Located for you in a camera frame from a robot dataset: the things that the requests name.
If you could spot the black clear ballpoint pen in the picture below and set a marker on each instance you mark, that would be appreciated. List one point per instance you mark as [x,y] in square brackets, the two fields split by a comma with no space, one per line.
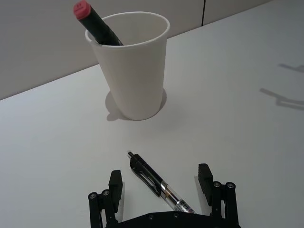
[154,181]

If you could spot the black marker with red cap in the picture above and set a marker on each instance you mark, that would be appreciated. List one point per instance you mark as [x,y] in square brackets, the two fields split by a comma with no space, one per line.
[96,23]

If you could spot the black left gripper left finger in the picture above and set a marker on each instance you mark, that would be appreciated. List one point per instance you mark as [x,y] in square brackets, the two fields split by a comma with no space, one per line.
[115,191]

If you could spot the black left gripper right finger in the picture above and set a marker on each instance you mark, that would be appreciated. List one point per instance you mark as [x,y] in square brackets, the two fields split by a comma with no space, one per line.
[209,183]

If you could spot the white paper cup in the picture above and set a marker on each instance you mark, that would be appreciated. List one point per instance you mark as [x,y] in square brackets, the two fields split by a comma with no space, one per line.
[131,69]

